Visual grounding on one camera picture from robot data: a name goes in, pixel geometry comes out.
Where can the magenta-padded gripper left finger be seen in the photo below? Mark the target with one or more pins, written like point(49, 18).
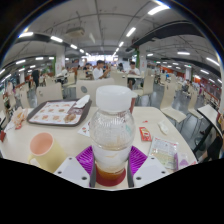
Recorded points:
point(71, 170)

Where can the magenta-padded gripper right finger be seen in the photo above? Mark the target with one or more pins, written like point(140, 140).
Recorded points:
point(150, 170)

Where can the clear white-capped drink bottle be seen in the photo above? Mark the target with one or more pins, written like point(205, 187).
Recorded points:
point(113, 133)

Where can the clear plastic packet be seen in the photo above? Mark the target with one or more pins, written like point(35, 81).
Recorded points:
point(163, 151)

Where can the yellow mug with pink inside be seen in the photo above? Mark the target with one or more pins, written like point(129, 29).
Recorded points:
point(50, 156)

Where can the red sauce packet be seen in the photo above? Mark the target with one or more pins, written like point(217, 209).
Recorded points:
point(145, 134)

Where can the printed paper leaflet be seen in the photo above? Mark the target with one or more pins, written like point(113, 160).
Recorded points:
point(85, 129)

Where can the small white tissue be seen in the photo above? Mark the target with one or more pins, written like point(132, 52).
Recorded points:
point(163, 127)

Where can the dark food tray with paper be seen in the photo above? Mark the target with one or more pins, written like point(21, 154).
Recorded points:
point(50, 113)

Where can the person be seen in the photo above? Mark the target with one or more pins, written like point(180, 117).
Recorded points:
point(97, 72)
point(215, 148)
point(134, 70)
point(35, 76)

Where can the crumpled white napkin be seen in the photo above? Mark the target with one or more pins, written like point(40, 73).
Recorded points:
point(82, 101)

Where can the crumpled food wrapper paper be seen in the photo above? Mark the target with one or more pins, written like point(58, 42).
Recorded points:
point(20, 116)

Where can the small red flat item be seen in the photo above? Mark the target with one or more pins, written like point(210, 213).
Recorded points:
point(2, 136)

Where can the group of beige chairs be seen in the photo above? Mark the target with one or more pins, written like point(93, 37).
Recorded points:
point(50, 93)

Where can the beige neighbouring table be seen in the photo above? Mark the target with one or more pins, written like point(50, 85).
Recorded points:
point(210, 115)

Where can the ceiling air conditioner unit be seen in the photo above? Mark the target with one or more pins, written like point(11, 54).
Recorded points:
point(75, 31)

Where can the group of ceiling lights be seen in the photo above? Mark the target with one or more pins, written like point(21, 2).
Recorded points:
point(158, 9)

